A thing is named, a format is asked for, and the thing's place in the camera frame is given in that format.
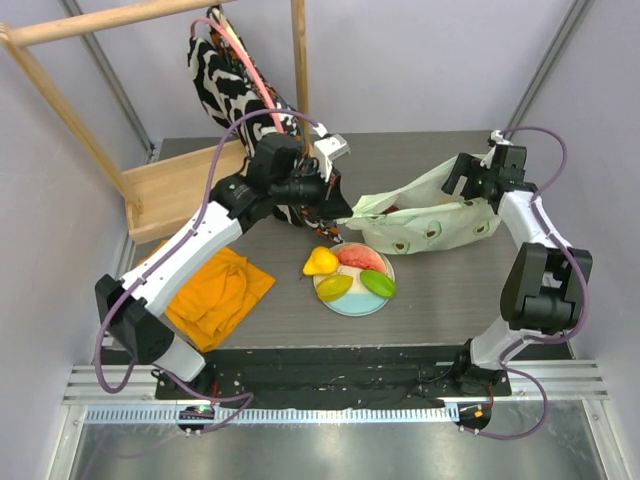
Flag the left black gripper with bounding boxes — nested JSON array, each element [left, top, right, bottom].
[[271, 160, 353, 223]]

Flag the yellow fake pear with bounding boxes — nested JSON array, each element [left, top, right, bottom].
[[302, 246, 340, 276]]

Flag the green avocado print plastic bag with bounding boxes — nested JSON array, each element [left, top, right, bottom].
[[338, 158, 501, 255]]

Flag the red fake watermelon slice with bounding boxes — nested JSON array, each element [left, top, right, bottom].
[[335, 243, 388, 274]]

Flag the dark red fake fruit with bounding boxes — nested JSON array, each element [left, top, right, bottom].
[[383, 204, 401, 215]]

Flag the green fake fruit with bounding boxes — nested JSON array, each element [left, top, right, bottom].
[[360, 270, 397, 299]]

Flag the cream and blue ceramic plate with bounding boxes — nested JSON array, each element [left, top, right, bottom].
[[319, 242, 396, 317]]

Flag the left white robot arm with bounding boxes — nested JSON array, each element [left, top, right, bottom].
[[95, 134, 352, 399]]

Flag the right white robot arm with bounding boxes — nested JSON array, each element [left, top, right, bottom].
[[442, 143, 593, 395]]

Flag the zebra print tote bag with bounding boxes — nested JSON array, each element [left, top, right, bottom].
[[187, 5, 346, 241]]

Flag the wooden tray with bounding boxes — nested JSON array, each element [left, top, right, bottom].
[[124, 137, 218, 244]]

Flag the orange cloth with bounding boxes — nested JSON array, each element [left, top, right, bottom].
[[165, 247, 276, 353]]

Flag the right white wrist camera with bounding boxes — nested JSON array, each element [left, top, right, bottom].
[[480, 130, 513, 169]]

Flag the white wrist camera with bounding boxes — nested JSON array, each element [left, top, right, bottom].
[[312, 134, 350, 178], [480, 130, 513, 169]]

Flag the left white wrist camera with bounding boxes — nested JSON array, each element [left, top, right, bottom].
[[312, 134, 350, 178]]

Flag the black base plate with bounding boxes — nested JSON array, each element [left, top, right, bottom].
[[152, 345, 512, 410]]

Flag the white slotted cable duct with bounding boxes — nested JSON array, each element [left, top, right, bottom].
[[84, 403, 459, 425]]

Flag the wooden rack frame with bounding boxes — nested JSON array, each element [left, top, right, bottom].
[[0, 0, 309, 211]]

